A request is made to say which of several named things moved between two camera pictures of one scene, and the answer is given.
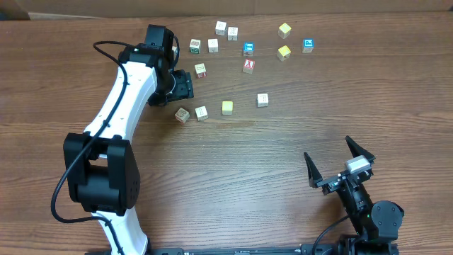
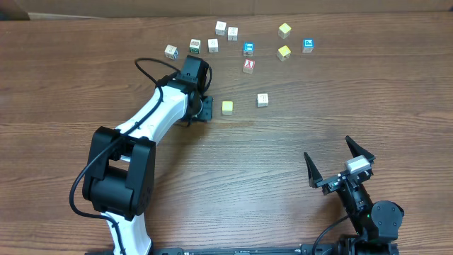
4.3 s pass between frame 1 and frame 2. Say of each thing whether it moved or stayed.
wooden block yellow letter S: stayed
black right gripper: stayed
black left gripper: moved
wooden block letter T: stayed
